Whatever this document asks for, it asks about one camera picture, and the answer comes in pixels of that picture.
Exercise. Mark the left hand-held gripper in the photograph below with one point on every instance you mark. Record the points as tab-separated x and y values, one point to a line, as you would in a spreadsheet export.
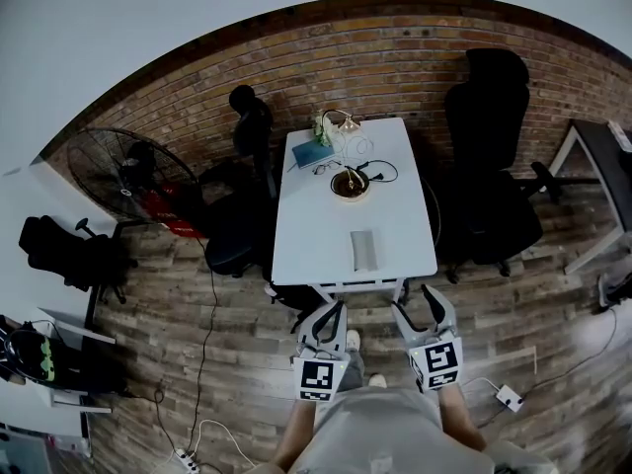
316	378

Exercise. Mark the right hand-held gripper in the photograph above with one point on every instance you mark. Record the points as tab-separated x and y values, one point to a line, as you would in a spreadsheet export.
439	363

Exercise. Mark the person's left forearm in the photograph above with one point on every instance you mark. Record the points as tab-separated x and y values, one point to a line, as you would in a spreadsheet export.
296	432

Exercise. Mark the person's right forearm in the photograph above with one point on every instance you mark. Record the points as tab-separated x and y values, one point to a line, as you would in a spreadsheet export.
459	413

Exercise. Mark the person's left white shoe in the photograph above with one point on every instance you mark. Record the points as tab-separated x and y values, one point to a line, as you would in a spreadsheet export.
353	339

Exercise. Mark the person's white shoe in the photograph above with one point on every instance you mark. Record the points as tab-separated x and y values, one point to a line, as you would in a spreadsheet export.
353	339
377	380

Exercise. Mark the person's grey trousers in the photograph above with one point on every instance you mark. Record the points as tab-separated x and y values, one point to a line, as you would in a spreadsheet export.
351	371

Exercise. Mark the person's right white shoe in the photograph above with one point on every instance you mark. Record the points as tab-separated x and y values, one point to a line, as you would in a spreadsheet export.
377	380

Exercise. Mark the white power adapter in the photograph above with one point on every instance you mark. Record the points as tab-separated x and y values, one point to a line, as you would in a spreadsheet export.
511	398

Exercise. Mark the person's light shirt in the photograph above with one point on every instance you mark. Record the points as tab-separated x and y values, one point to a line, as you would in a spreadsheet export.
385	437

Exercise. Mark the gold lamp with globe shade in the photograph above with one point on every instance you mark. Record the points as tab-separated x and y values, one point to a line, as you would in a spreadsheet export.
350	185

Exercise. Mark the black-rimmed eyeglasses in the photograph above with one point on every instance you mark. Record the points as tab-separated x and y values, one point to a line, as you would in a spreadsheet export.
326	168

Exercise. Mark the black high-back office chair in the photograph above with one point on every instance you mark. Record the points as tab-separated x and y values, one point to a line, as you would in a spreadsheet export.
494	166

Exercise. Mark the black mesh office chair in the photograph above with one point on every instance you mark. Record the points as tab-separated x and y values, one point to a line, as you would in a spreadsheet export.
247	176

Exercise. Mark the blue notebook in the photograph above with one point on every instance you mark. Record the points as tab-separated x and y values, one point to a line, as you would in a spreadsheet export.
313	153

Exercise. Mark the white power strip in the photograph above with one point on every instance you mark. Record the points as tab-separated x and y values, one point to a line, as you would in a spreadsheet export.
187	461

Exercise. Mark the red box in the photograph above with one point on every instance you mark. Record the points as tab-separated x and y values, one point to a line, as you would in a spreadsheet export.
173	210

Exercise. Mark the white flower bouquet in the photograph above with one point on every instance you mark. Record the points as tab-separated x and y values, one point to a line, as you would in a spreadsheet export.
323	129

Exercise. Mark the dark-top side table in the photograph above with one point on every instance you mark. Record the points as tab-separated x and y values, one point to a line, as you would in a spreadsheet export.
607	166

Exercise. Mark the large black floor fan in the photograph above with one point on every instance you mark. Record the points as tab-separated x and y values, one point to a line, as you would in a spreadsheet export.
123	176

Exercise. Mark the white shelf unit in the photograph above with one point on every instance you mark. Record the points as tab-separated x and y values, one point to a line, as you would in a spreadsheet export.
64	398

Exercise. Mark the black armrest office chair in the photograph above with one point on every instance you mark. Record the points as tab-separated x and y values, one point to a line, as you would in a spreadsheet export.
64	255

